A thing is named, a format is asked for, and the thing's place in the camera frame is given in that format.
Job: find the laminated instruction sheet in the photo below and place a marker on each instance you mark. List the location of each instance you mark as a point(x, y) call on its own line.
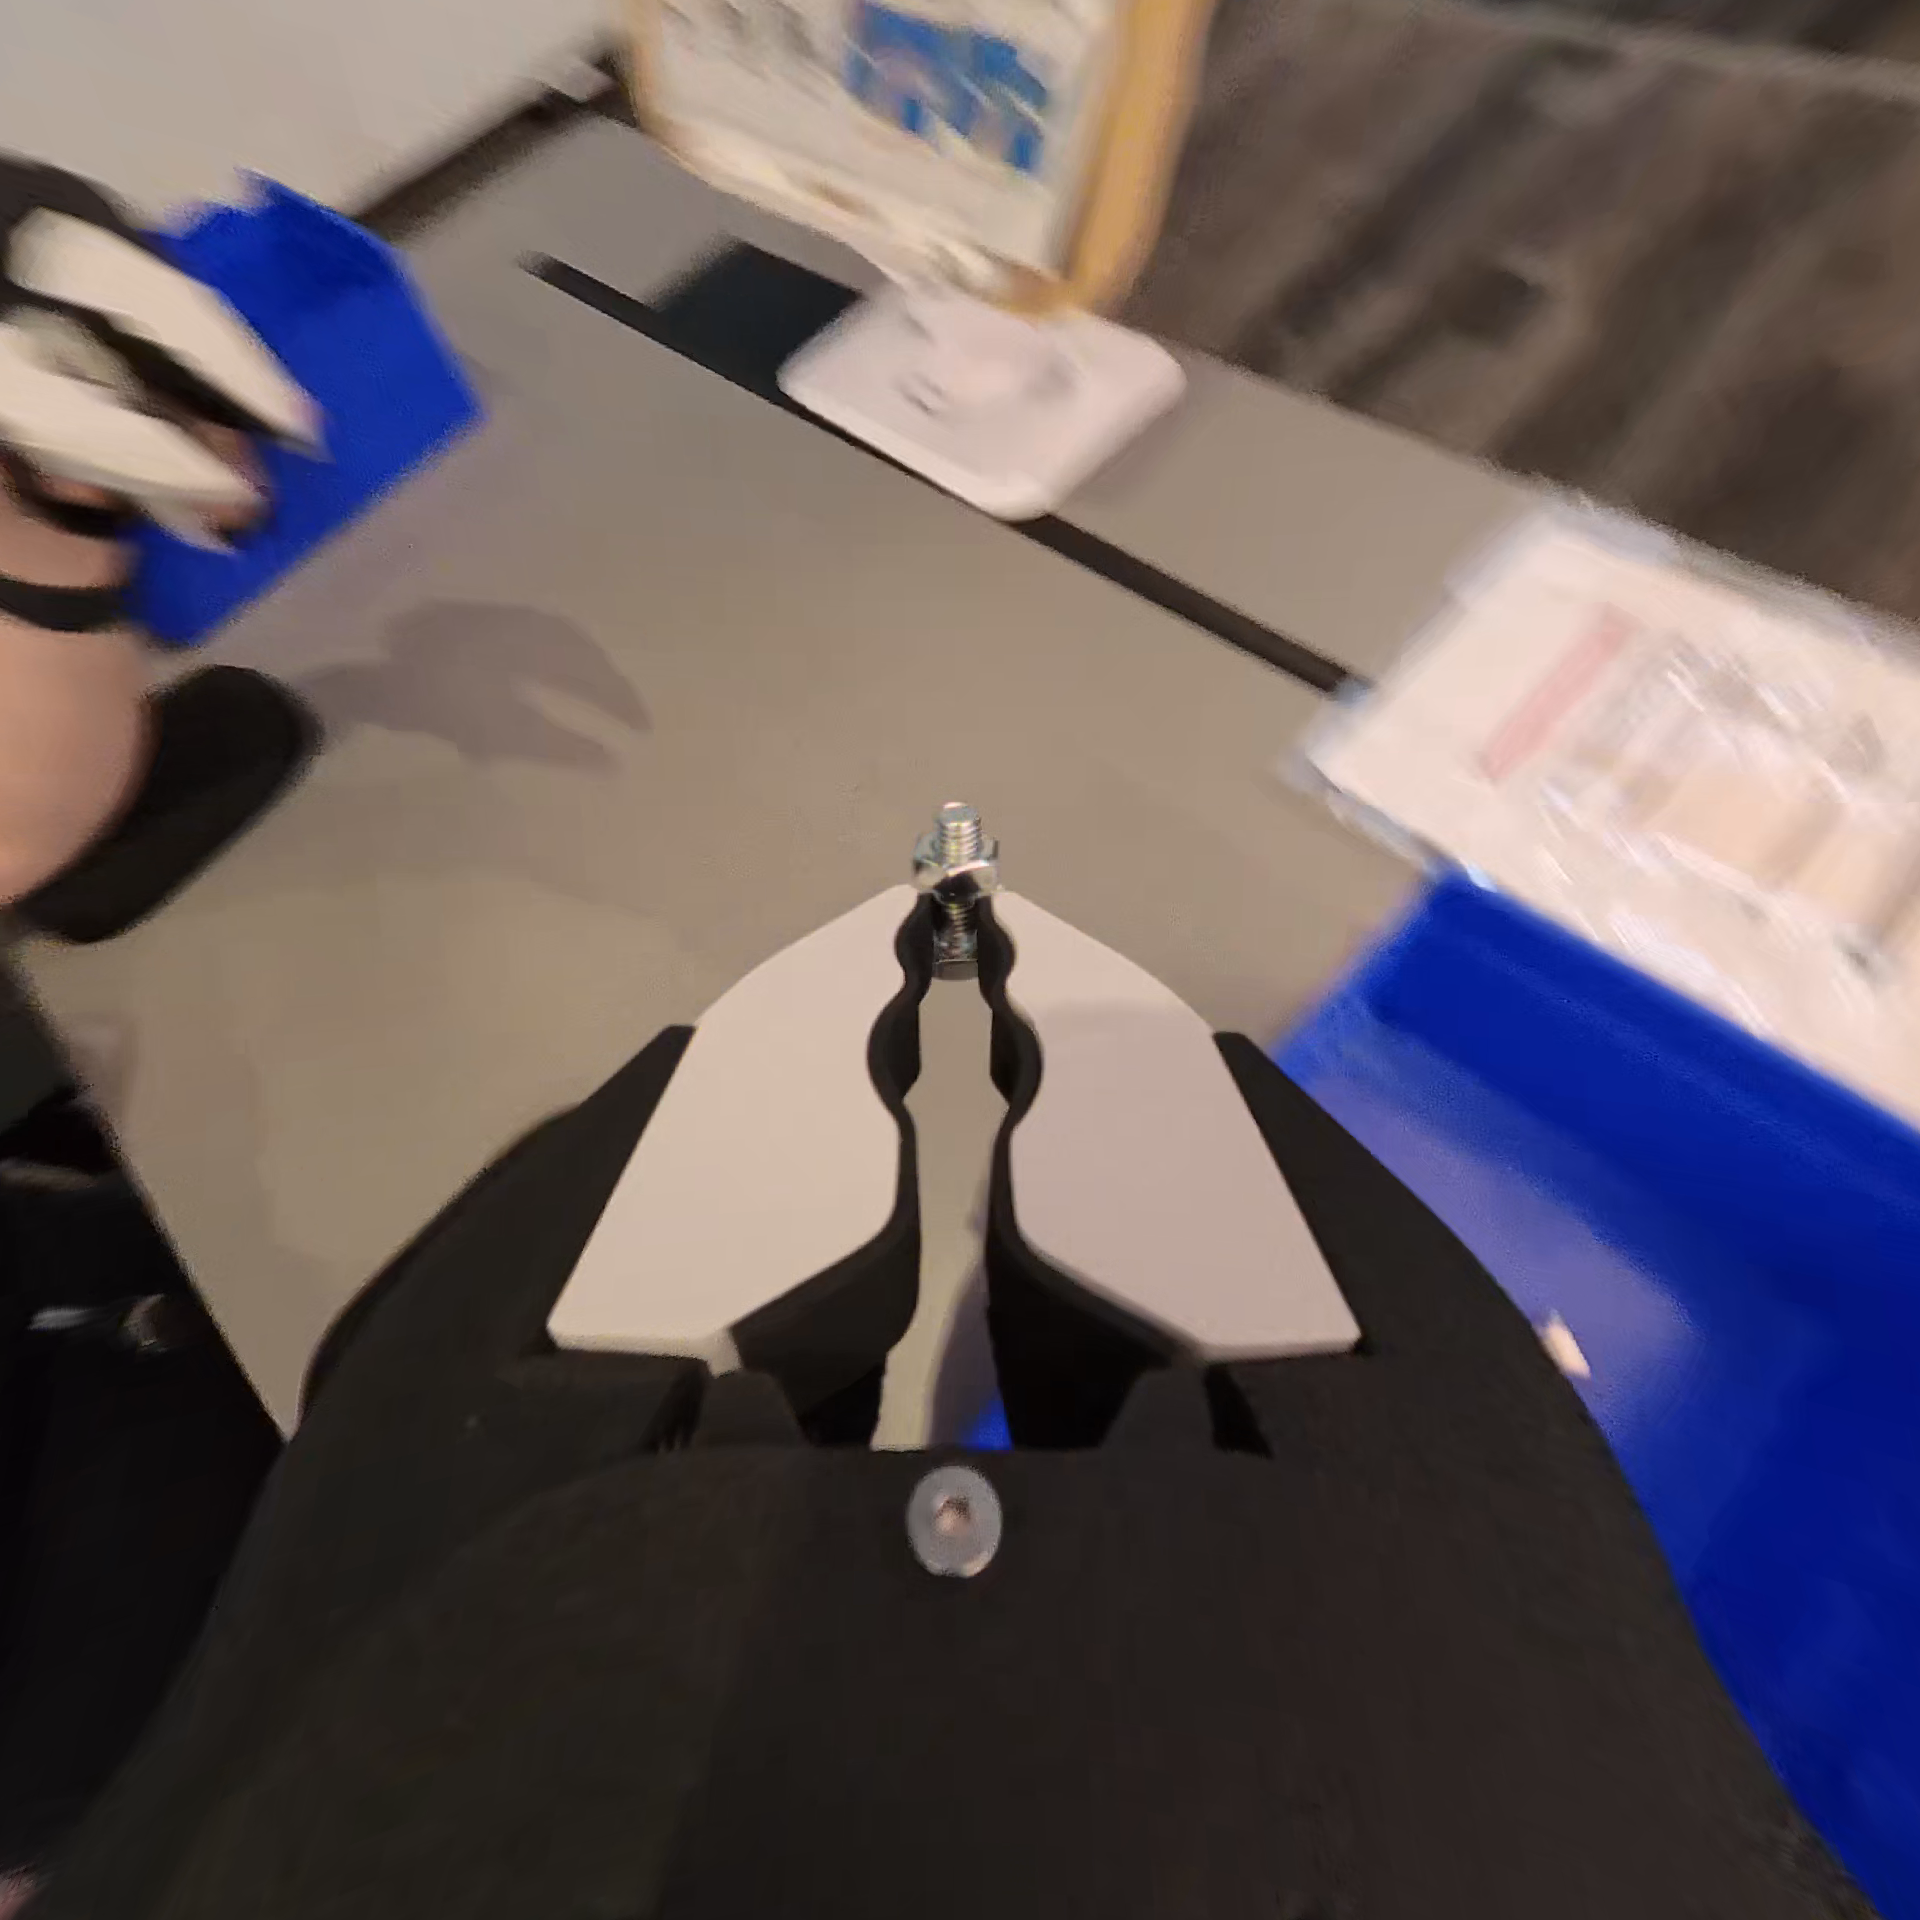
point(1652, 779)

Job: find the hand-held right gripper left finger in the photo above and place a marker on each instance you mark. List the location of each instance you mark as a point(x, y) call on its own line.
point(720, 1170)

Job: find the person's left forearm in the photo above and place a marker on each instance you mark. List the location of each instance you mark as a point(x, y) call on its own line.
point(61, 750)

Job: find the wooden document stand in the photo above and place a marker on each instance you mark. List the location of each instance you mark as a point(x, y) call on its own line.
point(1141, 149)

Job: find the printed instruction poster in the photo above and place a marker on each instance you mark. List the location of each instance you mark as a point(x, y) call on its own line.
point(932, 90)

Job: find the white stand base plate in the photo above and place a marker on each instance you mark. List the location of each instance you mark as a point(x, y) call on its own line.
point(990, 404)

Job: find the black wrist rest pad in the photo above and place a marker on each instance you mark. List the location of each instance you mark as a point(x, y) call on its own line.
point(226, 779)

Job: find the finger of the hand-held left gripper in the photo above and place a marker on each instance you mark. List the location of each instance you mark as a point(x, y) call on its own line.
point(136, 307)
point(106, 420)

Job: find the blue divided plastic bin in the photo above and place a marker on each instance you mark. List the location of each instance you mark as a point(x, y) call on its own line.
point(360, 420)

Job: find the person's left hand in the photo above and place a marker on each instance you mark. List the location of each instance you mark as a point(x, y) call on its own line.
point(61, 546)

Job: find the silver hex bolt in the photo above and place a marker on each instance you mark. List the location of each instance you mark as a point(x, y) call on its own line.
point(962, 821)

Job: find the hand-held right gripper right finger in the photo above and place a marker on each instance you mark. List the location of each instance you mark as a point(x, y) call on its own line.
point(1186, 1170)

